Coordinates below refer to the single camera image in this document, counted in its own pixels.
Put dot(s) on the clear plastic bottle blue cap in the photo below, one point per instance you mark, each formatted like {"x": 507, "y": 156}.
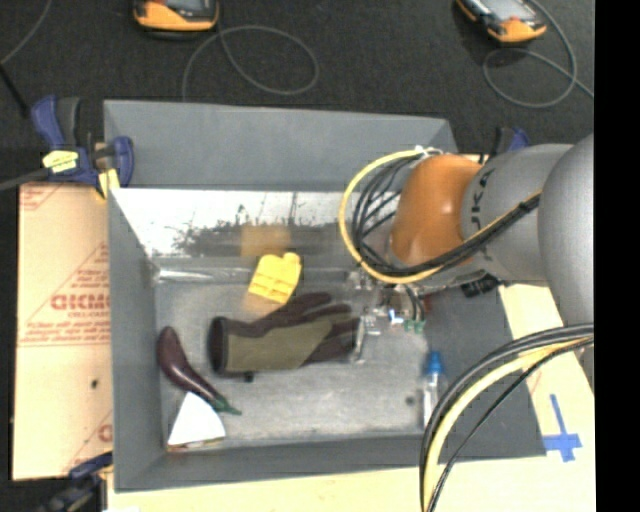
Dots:
{"x": 434, "y": 385}

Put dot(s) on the brown cardboard board red print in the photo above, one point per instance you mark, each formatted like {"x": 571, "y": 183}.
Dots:
{"x": 60, "y": 300}

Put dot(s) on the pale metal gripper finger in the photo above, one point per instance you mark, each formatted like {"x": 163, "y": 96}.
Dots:
{"x": 366, "y": 334}
{"x": 361, "y": 286}

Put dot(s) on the yellow toy block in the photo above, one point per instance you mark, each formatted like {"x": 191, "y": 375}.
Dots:
{"x": 274, "y": 280}

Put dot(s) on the grey metal bin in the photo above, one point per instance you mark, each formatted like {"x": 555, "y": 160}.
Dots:
{"x": 280, "y": 150}

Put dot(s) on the purple toy eggplant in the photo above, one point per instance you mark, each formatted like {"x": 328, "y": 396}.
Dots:
{"x": 176, "y": 359}

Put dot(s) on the brown and olive glove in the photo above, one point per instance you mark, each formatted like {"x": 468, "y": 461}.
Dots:
{"x": 280, "y": 340}

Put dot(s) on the black cylinder on white bracket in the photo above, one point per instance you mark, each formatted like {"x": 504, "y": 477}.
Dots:
{"x": 479, "y": 287}

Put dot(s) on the white triangular piece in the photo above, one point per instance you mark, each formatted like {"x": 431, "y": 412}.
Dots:
{"x": 196, "y": 423}

